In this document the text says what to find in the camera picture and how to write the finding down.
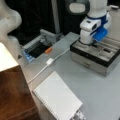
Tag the metal binder clip stand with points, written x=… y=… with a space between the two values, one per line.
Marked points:
x=78 y=116

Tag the white and blue gripper body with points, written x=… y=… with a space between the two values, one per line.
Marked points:
x=94 y=27

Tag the black tray with blue edge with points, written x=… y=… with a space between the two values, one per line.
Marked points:
x=40 y=44

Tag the white spiral notebook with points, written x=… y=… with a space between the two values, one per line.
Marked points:
x=57 y=97

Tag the black and silver drawer box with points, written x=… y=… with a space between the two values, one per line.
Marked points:
x=93 y=57

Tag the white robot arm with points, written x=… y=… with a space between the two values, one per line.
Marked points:
x=11 y=54

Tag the small orange object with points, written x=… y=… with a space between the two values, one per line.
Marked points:
x=48 y=50

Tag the brown wooden shelf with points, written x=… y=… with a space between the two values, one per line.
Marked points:
x=16 y=102

